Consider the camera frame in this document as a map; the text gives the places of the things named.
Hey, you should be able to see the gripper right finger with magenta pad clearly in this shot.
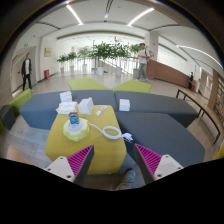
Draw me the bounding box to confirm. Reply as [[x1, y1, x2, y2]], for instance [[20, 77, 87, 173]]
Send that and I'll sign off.
[[134, 144, 183, 184]]

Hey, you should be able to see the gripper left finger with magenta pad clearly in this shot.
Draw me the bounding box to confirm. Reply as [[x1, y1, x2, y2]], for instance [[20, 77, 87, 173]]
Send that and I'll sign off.
[[46, 145, 94, 186]]

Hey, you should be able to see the yellow-green round charger base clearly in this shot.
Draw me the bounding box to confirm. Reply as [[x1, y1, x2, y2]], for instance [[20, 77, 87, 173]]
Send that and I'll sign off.
[[63, 119, 89, 141]]

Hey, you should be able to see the grey sneaker shoe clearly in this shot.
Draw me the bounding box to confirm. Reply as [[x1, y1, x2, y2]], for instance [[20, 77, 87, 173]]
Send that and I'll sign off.
[[116, 169, 136, 190]]

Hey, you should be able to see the yellow square ottoman table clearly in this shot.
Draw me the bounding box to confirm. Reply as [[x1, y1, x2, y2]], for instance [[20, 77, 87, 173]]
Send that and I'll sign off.
[[45, 105, 127, 175]]

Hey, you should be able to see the white power plug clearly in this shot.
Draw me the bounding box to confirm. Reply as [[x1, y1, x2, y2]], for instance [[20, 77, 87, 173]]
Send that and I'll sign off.
[[122, 133, 133, 142]]

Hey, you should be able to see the grey sofa right section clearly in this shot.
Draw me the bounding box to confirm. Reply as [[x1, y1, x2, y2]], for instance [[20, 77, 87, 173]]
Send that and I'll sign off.
[[114, 91, 205, 167]]

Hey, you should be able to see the grey sofa section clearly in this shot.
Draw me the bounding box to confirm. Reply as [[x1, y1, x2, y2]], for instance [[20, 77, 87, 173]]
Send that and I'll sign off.
[[114, 91, 205, 167], [20, 90, 118, 130]]

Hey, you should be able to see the white tissue box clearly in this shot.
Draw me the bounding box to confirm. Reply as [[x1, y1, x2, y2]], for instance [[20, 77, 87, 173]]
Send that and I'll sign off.
[[78, 97, 94, 115]]

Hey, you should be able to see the white cube box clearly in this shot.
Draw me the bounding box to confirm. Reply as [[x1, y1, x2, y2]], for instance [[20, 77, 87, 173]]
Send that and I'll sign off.
[[119, 99, 130, 111]]

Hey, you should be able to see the grey sofa left section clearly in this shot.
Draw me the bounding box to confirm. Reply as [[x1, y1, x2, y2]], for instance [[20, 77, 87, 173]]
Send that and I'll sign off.
[[20, 90, 118, 130]]

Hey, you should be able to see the white folded paper stack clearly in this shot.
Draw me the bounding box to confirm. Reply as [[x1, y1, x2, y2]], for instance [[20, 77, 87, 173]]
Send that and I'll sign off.
[[60, 91, 72, 102]]

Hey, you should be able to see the wooden long bench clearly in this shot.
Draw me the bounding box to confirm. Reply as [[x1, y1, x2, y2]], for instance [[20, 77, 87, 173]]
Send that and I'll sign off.
[[176, 89, 222, 142]]

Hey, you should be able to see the green ottoman far right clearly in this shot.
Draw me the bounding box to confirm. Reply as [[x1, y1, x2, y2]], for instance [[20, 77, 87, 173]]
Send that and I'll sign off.
[[113, 80, 152, 93]]

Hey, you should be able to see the green ottoman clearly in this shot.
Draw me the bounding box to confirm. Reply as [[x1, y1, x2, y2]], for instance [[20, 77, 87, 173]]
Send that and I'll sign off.
[[113, 80, 152, 93], [68, 78, 108, 90]]

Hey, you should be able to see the green ottoman far left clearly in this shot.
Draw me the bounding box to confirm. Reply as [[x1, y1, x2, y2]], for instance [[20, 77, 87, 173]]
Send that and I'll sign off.
[[68, 78, 108, 90]]

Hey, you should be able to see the green side seat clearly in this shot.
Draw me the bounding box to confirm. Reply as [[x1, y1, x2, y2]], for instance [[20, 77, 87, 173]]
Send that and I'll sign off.
[[0, 89, 31, 132]]

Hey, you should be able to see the dark grey side stool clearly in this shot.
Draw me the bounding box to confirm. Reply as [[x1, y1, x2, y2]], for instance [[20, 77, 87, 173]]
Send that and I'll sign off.
[[0, 105, 16, 130]]

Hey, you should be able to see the seated person in black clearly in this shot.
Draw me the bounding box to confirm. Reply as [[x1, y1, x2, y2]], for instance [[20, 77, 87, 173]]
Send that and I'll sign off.
[[188, 72, 193, 90]]

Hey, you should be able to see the wooden reception counter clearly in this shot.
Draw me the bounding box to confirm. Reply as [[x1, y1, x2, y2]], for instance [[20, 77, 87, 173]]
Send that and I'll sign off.
[[146, 60, 189, 88]]

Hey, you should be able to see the red fire extinguisher box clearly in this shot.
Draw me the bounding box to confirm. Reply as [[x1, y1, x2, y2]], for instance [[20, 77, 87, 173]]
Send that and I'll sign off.
[[44, 69, 50, 79]]

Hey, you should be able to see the man in black jacket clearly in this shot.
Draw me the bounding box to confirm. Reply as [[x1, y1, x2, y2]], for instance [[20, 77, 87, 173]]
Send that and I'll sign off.
[[21, 53, 32, 88]]

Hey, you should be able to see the man in white shirt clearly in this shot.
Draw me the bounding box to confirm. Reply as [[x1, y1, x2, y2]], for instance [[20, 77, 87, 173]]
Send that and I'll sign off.
[[137, 43, 150, 80]]

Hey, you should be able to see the potted green plant row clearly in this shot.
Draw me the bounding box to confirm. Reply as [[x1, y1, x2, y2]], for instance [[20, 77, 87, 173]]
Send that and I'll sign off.
[[58, 38, 141, 76]]

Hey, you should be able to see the white coiled charger cable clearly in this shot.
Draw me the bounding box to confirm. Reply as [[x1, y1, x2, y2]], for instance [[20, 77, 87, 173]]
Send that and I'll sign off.
[[87, 122, 125, 141]]

